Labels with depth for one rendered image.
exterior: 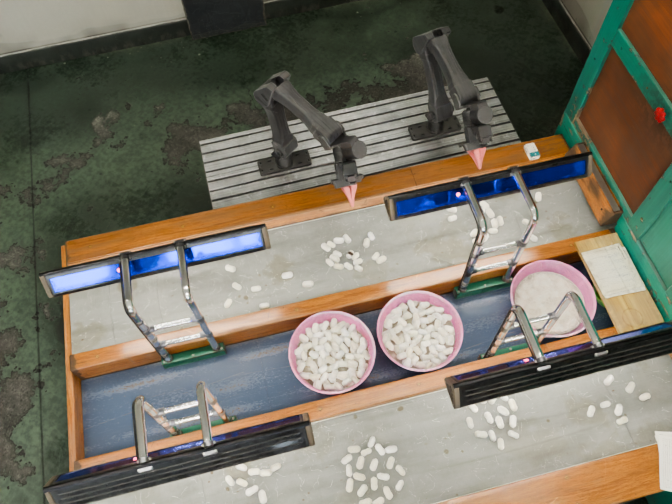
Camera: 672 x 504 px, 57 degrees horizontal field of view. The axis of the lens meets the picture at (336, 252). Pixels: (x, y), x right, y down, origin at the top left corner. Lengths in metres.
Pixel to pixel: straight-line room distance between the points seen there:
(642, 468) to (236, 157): 1.70
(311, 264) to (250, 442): 0.76
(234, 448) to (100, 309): 0.82
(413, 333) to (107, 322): 0.98
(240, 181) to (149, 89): 1.47
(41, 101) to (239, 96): 1.10
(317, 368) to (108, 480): 0.69
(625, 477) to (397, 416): 0.64
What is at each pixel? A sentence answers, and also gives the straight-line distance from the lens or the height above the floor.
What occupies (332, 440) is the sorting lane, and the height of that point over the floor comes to 0.74.
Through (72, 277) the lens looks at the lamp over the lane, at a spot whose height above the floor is 1.09.
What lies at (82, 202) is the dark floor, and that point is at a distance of 3.38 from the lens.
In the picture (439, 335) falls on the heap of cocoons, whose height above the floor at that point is 0.74.
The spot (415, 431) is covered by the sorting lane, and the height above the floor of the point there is 0.74.
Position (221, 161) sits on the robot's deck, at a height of 0.67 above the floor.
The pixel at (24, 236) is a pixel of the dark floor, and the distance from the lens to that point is 3.39.
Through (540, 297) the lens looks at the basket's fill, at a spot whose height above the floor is 0.74.
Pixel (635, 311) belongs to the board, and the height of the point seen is 0.78.
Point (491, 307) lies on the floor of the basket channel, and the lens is 2.14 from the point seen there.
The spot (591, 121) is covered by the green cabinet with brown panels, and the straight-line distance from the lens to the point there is 2.32.
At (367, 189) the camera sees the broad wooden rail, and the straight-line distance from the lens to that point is 2.21.
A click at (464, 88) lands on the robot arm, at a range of 2.19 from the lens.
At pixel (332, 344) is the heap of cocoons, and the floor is 0.73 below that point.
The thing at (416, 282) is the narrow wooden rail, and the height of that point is 0.76.
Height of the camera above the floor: 2.59
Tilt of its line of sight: 61 degrees down
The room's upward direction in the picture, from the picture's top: 3 degrees counter-clockwise
